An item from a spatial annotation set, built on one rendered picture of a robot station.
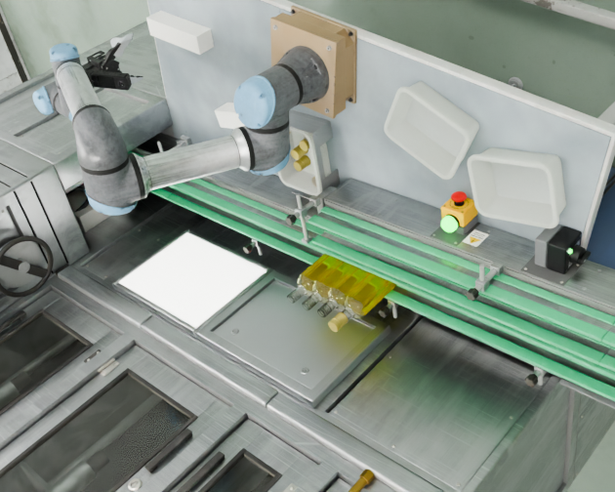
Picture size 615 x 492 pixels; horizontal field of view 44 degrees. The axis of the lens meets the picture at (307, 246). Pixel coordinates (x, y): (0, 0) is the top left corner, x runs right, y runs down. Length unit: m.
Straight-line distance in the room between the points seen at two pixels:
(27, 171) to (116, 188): 0.82
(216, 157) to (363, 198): 0.48
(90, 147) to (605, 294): 1.23
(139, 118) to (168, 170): 0.90
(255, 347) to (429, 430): 0.56
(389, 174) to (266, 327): 0.57
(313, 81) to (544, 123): 0.59
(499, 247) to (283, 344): 0.67
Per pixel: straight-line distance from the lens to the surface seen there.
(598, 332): 1.83
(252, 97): 1.92
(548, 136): 1.85
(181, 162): 1.95
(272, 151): 2.00
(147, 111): 2.84
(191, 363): 2.28
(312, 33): 2.03
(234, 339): 2.28
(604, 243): 2.07
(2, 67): 5.67
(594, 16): 2.33
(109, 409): 2.29
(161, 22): 2.58
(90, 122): 1.88
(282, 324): 2.28
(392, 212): 2.15
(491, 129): 1.92
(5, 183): 2.67
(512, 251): 2.00
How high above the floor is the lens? 2.16
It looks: 32 degrees down
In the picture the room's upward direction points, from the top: 129 degrees counter-clockwise
